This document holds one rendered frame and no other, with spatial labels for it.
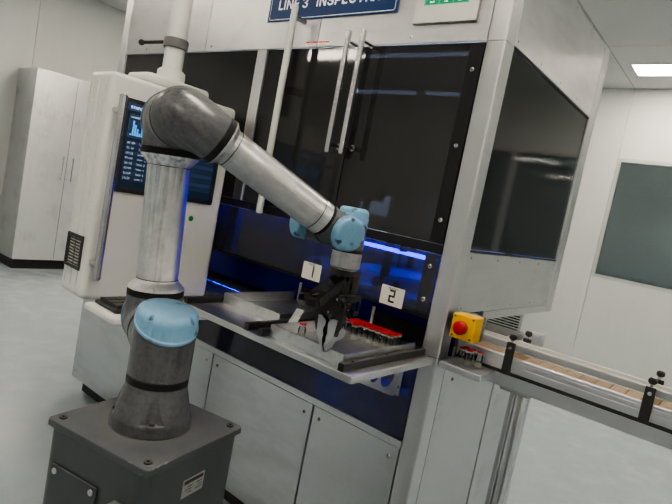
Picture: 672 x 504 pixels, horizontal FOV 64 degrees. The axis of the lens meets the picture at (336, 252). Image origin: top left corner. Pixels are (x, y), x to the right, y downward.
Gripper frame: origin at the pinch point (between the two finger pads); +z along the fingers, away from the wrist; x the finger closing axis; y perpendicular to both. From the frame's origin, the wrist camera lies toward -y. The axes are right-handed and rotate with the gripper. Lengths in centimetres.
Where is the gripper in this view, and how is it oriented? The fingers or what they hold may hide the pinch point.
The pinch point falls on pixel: (323, 347)
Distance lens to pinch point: 136.0
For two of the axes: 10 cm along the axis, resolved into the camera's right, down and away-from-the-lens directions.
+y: 6.2, 0.4, 7.9
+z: -1.9, 9.8, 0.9
